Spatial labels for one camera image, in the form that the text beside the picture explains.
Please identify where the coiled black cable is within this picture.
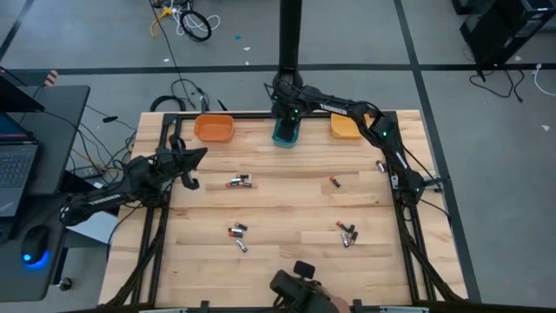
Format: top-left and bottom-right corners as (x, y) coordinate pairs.
(178, 9), (214, 43)

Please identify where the black floor cable with plug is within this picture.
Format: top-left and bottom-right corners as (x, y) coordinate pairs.
(468, 69), (527, 104)

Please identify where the white cable with plug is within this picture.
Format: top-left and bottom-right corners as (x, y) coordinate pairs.
(533, 63), (556, 98)

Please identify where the black computer tower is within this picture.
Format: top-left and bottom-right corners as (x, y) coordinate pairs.
(451, 0), (556, 67)

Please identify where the black computer mouse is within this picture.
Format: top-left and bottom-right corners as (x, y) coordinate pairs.
(20, 224), (50, 266)

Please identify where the black power strip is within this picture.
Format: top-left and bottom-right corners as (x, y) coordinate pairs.
(71, 164), (103, 181)

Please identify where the yellow plastic bin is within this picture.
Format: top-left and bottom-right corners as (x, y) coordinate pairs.
(330, 111), (373, 140)

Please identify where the dark grey laptop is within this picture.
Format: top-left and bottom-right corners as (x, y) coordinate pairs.
(0, 111), (41, 218)

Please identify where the orange plastic bin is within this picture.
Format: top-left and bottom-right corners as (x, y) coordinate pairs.
(193, 113), (235, 143)

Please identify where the white floor cable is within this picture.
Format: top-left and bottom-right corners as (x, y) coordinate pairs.
(172, 2), (222, 37)

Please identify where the teal plastic bin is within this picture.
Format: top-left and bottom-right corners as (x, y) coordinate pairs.
(271, 116), (301, 150)

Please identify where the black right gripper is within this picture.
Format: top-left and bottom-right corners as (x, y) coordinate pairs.
(270, 90), (303, 141)

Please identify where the yellow floor cable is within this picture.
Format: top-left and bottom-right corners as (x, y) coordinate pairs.
(149, 5), (175, 38)

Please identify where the long thin black cable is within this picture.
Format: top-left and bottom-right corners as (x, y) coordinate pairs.
(149, 0), (197, 110)

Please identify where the white flat box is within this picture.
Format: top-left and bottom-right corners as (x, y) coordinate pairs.
(68, 210), (119, 247)

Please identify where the black flat monitor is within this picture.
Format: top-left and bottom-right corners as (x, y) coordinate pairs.
(0, 65), (46, 114)

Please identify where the black side desk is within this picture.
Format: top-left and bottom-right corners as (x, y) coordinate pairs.
(0, 84), (91, 303)

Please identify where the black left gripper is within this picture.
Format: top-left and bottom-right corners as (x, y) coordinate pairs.
(156, 145), (209, 191)

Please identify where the black aluminium table frame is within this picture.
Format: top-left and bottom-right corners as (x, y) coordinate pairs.
(102, 110), (468, 313)

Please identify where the thick black cable loop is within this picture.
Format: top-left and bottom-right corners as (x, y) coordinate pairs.
(149, 94), (189, 114)

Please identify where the black round pole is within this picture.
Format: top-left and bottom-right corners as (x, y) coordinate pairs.
(277, 0), (304, 90)

